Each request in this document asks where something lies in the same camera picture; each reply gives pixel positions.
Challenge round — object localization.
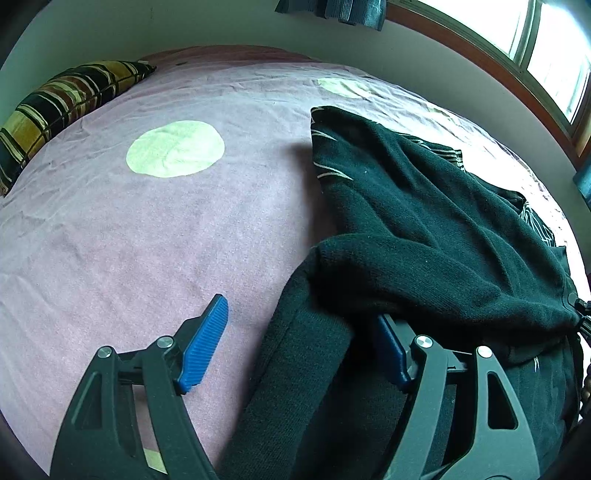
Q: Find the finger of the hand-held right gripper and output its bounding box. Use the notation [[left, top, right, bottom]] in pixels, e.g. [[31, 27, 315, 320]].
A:
[[573, 298, 591, 344]]

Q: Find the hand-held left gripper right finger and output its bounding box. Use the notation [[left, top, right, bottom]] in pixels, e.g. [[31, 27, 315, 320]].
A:
[[376, 314, 541, 480]]

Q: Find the striped yellow and black pillow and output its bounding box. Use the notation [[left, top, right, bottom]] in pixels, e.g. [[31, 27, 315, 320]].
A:
[[0, 60, 157, 197]]

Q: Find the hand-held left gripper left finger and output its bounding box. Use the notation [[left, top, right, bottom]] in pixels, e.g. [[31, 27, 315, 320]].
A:
[[50, 294, 230, 480]]

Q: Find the dark green streak-patterned sweater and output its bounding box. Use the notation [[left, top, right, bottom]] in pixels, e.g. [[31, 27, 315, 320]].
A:
[[222, 105, 585, 480]]

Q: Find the pink bedsheet with green dots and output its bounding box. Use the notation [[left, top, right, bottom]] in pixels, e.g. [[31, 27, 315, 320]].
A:
[[0, 45, 583, 476]]

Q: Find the wooden framed window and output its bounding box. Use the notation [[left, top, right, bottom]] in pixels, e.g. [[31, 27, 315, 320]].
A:
[[385, 0, 591, 169]]

